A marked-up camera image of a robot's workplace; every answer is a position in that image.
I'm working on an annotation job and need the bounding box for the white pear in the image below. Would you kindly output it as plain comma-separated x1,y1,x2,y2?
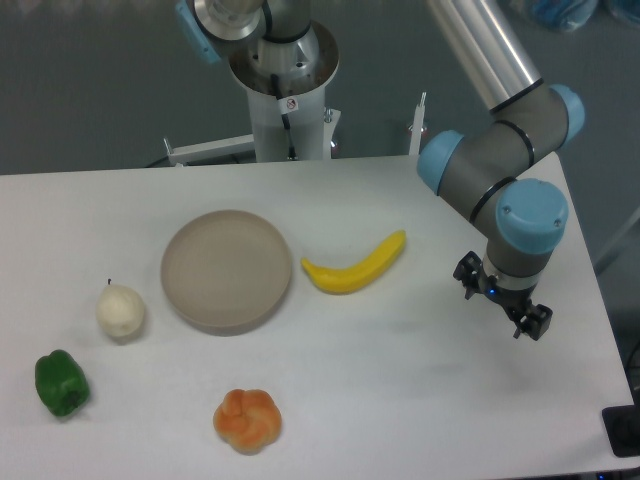
95,278,146,344

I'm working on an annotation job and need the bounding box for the white metal base bracket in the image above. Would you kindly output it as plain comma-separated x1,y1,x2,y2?
156,107,341,166

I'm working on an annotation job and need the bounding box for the black device at table corner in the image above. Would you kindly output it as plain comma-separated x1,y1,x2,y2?
602,405,639,458

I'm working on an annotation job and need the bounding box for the yellow banana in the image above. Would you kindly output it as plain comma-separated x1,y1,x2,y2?
300,230,407,295

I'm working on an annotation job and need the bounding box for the white upright post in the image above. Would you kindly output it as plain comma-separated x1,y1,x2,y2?
408,92,427,155

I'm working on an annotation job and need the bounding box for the black cable on pedestal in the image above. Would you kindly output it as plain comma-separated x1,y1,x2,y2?
269,73,300,161

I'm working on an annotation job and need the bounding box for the green bell pepper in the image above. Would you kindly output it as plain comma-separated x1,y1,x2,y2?
34,350,91,418

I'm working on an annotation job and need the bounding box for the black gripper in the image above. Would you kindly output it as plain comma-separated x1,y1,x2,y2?
453,251,553,341

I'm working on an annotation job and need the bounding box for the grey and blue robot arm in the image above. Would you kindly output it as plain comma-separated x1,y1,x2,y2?
175,1,585,339

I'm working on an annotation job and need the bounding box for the beige round plate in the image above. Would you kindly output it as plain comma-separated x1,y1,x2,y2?
160,210,292,336

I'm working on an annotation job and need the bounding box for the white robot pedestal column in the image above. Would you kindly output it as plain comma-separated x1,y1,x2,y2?
229,21,339,162

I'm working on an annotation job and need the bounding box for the orange knotted bread roll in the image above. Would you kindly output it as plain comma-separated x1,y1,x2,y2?
212,389,282,455

